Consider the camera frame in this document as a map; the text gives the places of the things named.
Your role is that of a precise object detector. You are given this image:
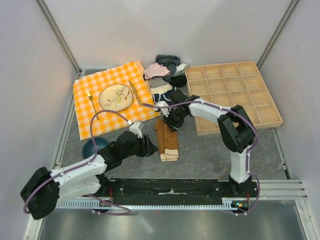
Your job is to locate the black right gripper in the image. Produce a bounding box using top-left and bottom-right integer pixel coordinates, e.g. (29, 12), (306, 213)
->
(162, 107), (187, 133)

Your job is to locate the gold knife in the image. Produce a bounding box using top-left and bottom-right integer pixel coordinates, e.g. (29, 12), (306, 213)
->
(128, 81), (142, 107)

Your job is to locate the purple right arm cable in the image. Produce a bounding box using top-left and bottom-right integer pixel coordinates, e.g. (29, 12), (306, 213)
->
(142, 99), (262, 216)

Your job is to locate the orange checkered cloth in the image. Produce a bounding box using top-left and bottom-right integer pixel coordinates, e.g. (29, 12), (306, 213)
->
(73, 61), (160, 140)

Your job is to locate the blue bowl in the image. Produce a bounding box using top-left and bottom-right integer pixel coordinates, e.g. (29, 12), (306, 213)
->
(82, 137), (108, 159)

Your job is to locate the gold fork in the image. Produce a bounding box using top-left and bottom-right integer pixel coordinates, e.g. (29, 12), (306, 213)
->
(86, 91), (98, 114)

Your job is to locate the beige floral plate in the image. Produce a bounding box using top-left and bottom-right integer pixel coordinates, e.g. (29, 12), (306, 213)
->
(99, 84), (134, 112)

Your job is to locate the grey cable duct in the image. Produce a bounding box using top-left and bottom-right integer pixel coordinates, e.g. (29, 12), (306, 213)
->
(56, 198), (244, 211)

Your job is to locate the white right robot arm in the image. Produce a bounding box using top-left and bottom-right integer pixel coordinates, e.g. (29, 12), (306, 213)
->
(158, 90), (257, 197)

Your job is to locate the white grey underwear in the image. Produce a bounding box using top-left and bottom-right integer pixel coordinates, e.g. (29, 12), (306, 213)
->
(173, 63), (190, 77)

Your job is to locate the grey beige underwear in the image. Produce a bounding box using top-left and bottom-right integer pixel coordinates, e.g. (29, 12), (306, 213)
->
(148, 76), (173, 95)

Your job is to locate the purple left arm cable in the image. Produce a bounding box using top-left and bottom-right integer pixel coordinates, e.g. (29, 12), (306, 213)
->
(22, 109), (132, 215)

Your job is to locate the striped dark underwear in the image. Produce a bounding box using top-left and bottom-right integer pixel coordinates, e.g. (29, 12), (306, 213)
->
(155, 54), (181, 73)

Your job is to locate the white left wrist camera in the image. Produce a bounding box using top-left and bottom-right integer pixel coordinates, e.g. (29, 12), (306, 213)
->
(128, 121), (144, 139)

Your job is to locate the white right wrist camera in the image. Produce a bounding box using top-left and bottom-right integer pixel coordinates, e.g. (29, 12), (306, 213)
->
(158, 101), (170, 117)

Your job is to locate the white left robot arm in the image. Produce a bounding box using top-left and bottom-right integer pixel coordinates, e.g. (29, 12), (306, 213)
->
(20, 131), (158, 220)

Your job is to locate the pink underwear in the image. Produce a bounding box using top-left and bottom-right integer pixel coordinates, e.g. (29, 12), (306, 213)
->
(144, 63), (170, 80)

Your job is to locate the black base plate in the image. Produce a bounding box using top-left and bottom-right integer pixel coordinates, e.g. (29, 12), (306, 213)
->
(94, 178), (258, 205)

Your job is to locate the brown underwear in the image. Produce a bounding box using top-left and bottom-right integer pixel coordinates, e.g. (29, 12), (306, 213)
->
(154, 118), (179, 162)

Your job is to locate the black underwear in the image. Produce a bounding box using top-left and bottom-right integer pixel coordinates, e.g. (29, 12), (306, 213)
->
(169, 74), (187, 88)

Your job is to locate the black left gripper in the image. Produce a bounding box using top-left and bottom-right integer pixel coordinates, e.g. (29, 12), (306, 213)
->
(121, 133), (158, 159)

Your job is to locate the navy blue underwear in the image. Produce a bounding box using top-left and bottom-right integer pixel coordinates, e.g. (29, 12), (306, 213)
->
(152, 87), (177, 106)

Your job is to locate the wooden compartment tray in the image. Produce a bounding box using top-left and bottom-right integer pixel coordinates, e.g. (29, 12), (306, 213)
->
(185, 61), (283, 129)

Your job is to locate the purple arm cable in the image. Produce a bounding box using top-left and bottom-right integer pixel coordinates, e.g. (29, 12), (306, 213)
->
(142, 99), (262, 216)
(22, 109), (132, 215)

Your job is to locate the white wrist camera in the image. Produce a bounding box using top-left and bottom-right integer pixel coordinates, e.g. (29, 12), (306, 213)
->
(158, 101), (170, 117)
(128, 121), (144, 139)

